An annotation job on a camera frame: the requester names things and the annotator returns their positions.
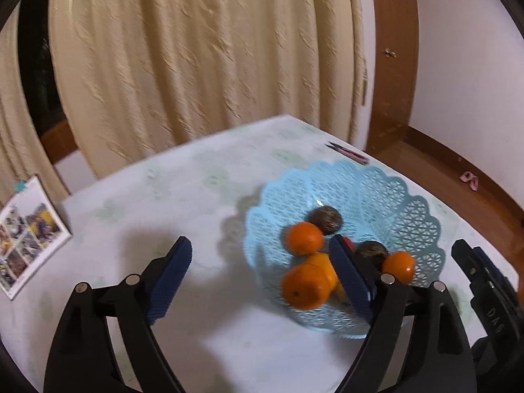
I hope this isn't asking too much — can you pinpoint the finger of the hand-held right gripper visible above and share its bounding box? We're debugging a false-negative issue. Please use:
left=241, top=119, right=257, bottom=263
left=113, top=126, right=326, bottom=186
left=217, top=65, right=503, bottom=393
left=475, top=248, right=512, bottom=291
left=451, top=239, right=486, bottom=295

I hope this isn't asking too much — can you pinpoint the yellow fruit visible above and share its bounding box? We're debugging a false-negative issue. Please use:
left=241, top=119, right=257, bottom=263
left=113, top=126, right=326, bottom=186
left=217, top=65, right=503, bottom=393
left=307, top=253, right=348, bottom=304

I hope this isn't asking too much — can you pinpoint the white patterned tablecloth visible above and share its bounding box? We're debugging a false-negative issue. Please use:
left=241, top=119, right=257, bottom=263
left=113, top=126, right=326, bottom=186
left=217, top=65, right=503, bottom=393
left=0, top=115, right=524, bottom=393

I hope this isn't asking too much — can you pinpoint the orange tangerine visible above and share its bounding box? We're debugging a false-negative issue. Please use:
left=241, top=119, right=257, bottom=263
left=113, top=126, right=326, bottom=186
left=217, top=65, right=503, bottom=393
left=285, top=222, right=325, bottom=255
left=282, top=264, right=331, bottom=311
left=383, top=251, right=416, bottom=284

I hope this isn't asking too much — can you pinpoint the light blue plastic lattice basket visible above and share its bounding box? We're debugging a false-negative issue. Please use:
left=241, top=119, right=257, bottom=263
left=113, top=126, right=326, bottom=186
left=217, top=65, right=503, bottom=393
left=244, top=159, right=447, bottom=340

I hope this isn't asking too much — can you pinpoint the wooden window sill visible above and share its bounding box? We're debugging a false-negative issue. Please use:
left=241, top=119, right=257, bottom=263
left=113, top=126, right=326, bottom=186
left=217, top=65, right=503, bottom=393
left=39, top=119, right=80, bottom=168

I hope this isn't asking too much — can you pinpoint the dark brown avocado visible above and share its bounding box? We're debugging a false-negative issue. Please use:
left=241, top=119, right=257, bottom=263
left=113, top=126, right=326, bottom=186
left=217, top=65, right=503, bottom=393
left=356, top=241, right=389, bottom=271
left=306, top=207, right=344, bottom=236

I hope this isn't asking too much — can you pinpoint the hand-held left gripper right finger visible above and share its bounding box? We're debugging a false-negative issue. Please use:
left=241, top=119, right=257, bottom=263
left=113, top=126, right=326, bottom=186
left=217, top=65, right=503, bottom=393
left=328, top=234, right=477, bottom=393

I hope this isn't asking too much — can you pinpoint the narrow cream curtain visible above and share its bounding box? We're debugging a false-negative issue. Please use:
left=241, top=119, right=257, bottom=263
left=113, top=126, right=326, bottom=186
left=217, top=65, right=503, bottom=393
left=0, top=20, right=70, bottom=209

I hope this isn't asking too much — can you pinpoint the brown wooden door frame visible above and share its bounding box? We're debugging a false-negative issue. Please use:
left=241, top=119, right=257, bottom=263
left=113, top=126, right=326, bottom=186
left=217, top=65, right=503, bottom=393
left=365, top=0, right=419, bottom=160

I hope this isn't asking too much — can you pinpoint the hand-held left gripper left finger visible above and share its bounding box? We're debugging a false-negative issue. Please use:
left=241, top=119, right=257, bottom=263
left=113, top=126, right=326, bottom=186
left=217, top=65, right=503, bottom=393
left=44, top=235, right=193, bottom=393

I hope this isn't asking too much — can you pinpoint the dark pink flat item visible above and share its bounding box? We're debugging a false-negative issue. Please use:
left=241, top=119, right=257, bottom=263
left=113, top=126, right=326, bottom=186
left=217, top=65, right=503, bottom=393
left=325, top=142, right=369, bottom=165

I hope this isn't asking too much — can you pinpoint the photo book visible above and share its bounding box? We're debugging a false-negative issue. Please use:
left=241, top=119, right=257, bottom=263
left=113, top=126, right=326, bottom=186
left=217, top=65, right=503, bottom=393
left=0, top=175, right=73, bottom=300

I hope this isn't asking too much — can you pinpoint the wide cream curtain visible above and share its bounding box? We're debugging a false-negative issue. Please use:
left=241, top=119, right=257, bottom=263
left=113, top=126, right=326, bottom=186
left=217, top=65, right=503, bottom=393
left=48, top=0, right=367, bottom=181

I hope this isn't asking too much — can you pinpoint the dark window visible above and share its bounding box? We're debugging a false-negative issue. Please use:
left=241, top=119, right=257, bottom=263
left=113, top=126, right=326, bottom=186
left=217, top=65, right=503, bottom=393
left=16, top=0, right=63, bottom=140

